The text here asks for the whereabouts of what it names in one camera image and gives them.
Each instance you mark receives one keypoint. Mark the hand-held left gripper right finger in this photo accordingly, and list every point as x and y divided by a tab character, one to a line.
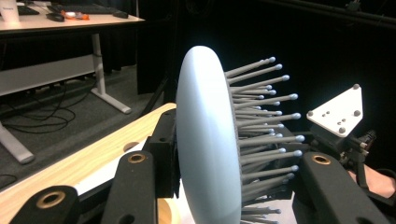
289	191

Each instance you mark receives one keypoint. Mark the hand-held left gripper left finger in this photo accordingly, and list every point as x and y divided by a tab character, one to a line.
163	149

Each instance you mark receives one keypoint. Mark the light blue hairbrush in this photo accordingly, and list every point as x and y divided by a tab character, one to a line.
205	140

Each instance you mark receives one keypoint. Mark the orange and white object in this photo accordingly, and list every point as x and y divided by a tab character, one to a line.
74	15

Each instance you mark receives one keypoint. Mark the black keyboard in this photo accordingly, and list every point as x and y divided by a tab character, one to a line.
27	11
84	8

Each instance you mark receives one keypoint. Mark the small black device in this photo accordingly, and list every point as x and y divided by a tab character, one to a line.
55	17

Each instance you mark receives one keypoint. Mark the white paper cup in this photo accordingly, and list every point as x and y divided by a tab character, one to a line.
9	11

